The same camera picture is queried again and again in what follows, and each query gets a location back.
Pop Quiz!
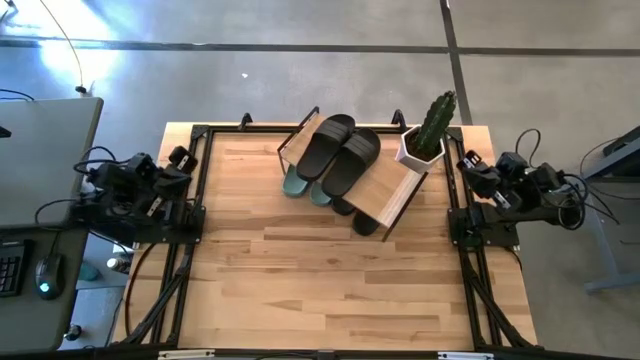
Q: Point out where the black computer mouse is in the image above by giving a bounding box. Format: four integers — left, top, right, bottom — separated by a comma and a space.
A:
34, 252, 65, 301

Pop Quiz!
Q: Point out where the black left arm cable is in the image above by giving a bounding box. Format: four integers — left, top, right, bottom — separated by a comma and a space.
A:
34, 145, 131, 231

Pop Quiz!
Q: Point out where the white hexagonal plant pot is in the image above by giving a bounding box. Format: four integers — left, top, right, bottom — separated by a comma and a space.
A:
394, 124, 447, 175

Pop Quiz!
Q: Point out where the white table bracket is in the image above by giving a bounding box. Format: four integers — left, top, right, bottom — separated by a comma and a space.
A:
438, 351, 495, 360
158, 349, 216, 360

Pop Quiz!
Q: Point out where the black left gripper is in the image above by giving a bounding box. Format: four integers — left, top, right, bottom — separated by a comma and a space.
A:
147, 145, 200, 214

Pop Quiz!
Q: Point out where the small bottle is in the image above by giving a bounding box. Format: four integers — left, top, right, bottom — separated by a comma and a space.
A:
105, 256, 132, 275

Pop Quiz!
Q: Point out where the black striped slide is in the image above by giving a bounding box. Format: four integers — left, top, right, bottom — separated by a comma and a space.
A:
295, 113, 357, 183
320, 127, 382, 199

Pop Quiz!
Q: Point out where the black keyboard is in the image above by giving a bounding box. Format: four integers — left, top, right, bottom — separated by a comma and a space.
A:
0, 239, 30, 299

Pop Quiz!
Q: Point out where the teal round object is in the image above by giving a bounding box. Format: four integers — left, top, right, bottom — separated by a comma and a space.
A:
77, 262, 101, 283

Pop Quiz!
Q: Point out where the wooden shelf with black frame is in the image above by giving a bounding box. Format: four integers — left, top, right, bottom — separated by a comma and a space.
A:
276, 105, 430, 243

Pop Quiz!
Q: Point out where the blue-grey desk frame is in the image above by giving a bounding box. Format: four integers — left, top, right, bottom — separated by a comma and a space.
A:
564, 124, 640, 295

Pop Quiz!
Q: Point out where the chunky green slide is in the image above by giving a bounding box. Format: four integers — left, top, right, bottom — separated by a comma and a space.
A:
281, 163, 312, 199
308, 179, 335, 208

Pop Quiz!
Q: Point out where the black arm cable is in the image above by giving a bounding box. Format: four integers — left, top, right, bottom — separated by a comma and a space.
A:
514, 128, 621, 231
34, 145, 131, 231

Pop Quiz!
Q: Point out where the light grey desk panel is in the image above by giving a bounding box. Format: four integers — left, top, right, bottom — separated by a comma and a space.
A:
0, 97, 105, 230

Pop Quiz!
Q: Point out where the black aluminium table frame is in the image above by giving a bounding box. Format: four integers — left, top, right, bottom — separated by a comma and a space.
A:
112, 109, 540, 354

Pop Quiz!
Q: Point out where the thin floor cable with plug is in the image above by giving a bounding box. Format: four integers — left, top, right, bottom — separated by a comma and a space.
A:
38, 0, 89, 96

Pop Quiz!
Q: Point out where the green cactus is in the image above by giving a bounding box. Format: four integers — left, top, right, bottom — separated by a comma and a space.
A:
414, 90, 458, 157

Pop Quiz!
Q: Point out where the dark grey desk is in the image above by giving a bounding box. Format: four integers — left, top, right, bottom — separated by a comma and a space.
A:
0, 222, 91, 354

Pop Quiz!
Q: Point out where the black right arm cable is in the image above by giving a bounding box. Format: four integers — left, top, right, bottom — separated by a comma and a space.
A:
514, 128, 621, 231

